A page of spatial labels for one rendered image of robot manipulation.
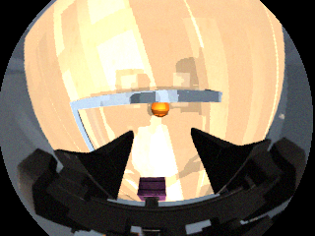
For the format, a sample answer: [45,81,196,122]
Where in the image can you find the low clear l-shaped wall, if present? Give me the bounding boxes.
[79,88,209,149]

